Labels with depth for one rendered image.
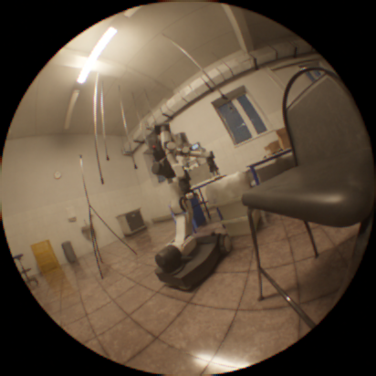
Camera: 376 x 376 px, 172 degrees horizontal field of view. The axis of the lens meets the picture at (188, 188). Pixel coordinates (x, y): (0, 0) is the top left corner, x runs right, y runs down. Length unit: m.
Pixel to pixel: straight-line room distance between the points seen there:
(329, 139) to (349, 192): 0.40
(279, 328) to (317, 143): 0.78
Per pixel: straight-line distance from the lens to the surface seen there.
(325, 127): 0.58
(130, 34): 3.91
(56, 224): 4.62
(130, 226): 4.35
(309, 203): 0.20
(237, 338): 0.73
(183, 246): 0.99
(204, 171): 1.95
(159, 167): 1.08
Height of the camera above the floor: 0.68
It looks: 2 degrees up
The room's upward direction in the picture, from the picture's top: 21 degrees counter-clockwise
